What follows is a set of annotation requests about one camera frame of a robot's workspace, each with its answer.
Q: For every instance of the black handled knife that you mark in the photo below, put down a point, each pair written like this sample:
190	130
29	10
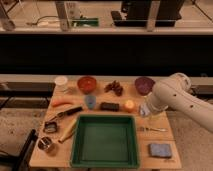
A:
67	113

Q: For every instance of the green plastic tray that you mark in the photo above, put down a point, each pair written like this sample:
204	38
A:
105	141

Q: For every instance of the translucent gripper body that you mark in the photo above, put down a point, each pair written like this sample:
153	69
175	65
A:
146	110

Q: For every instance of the white paper cup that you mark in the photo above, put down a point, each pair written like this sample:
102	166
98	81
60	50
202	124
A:
61	82

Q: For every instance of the black chair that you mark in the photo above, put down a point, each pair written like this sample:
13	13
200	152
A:
32	137

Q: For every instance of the small metal cup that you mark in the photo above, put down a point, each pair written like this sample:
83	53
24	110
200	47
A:
45	144

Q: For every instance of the orange carrot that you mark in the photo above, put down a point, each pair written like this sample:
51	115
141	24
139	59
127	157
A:
60	103

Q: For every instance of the purple bowl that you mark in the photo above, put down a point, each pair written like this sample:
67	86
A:
144	85

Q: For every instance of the yellow apple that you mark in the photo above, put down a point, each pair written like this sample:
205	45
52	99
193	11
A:
129	106

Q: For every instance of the yellow banana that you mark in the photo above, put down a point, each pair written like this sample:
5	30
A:
67	132

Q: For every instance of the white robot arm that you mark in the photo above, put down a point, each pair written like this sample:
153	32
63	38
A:
173	92

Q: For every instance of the blue plastic cup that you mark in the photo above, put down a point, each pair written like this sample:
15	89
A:
90	101

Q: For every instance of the blue sponge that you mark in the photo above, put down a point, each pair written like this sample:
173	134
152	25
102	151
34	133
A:
160	150

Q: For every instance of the black metal clip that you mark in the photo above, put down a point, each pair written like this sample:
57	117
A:
50	127

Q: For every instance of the silver fork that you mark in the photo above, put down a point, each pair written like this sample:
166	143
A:
152	129

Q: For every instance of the red bowl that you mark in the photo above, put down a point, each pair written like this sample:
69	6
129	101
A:
87	84

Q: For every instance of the black eraser block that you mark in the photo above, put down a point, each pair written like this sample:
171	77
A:
109	106

